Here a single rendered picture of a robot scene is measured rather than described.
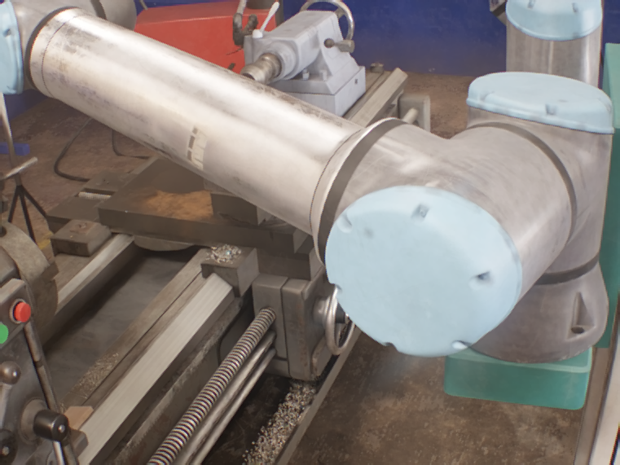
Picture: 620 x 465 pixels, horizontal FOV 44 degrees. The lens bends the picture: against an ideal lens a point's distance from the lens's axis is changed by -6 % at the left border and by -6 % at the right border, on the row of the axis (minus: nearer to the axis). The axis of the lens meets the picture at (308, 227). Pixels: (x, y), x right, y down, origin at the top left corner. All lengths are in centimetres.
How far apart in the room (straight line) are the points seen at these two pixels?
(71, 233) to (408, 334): 160
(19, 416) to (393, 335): 74
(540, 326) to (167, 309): 116
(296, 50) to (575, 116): 193
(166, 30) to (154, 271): 270
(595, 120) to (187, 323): 121
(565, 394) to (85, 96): 61
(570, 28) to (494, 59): 462
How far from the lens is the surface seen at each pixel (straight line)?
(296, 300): 193
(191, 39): 473
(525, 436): 269
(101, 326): 203
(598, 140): 77
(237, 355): 184
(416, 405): 278
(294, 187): 71
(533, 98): 76
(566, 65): 122
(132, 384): 163
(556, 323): 84
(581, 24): 121
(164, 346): 172
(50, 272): 152
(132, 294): 213
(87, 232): 215
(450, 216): 60
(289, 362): 206
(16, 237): 150
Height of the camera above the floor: 185
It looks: 29 degrees down
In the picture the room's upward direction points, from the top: 4 degrees counter-clockwise
